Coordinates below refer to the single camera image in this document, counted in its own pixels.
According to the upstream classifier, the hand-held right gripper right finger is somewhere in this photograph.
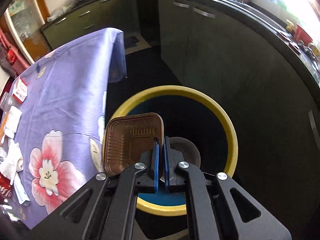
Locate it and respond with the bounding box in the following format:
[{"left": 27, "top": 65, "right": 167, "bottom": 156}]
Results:
[{"left": 164, "top": 136, "right": 293, "bottom": 240}]

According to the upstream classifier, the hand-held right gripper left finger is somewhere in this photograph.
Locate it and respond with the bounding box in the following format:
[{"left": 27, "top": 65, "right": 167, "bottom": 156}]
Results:
[{"left": 27, "top": 137, "right": 160, "bottom": 240}]

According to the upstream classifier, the brown plastic food tray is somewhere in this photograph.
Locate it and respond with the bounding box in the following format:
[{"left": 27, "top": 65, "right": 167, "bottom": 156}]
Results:
[{"left": 102, "top": 112, "right": 165, "bottom": 177}]

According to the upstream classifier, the yellow-rimmed dark trash bin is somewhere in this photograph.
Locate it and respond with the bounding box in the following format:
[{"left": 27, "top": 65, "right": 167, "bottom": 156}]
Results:
[{"left": 110, "top": 85, "right": 238, "bottom": 217}]

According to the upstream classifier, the clear plastic bottle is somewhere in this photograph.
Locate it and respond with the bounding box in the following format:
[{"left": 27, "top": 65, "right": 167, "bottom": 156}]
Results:
[{"left": 0, "top": 92, "right": 19, "bottom": 113}]

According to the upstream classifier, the purple floral tablecloth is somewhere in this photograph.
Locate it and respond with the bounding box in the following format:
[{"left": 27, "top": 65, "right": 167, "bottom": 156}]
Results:
[{"left": 10, "top": 27, "right": 128, "bottom": 230}]

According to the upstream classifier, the green cabinet run with doors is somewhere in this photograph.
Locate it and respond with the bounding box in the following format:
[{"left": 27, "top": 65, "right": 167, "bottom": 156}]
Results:
[{"left": 157, "top": 0, "right": 320, "bottom": 205}]

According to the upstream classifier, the pale blue white wrapper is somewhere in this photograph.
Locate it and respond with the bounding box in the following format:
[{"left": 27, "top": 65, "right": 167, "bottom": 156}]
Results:
[{"left": 14, "top": 172, "right": 31, "bottom": 205}]

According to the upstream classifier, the red soda can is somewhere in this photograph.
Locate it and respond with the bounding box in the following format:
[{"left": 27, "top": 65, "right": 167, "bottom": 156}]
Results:
[{"left": 0, "top": 171, "right": 13, "bottom": 200}]

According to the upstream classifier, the red and white cigarette box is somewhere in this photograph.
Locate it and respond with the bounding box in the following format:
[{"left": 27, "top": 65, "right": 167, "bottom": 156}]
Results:
[{"left": 12, "top": 77, "right": 29, "bottom": 103}]

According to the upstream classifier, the green cabinet run with drawers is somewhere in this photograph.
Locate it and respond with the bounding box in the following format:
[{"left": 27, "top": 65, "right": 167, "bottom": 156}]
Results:
[{"left": 41, "top": 0, "right": 140, "bottom": 51}]

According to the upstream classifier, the black kitchen countertop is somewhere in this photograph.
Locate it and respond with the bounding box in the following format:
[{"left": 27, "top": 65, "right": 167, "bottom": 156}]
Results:
[{"left": 40, "top": 0, "right": 320, "bottom": 85}]

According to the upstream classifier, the red checkered apron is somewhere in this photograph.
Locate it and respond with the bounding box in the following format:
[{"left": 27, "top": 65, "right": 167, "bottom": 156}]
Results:
[{"left": 0, "top": 29, "right": 29, "bottom": 77}]

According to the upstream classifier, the red container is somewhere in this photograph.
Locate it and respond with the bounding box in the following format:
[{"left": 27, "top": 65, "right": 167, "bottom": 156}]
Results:
[{"left": 294, "top": 24, "right": 313, "bottom": 44}]

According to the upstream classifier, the glass door with wooden frame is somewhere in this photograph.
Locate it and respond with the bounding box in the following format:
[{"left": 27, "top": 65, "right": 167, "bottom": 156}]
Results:
[{"left": 4, "top": 0, "right": 52, "bottom": 65}]

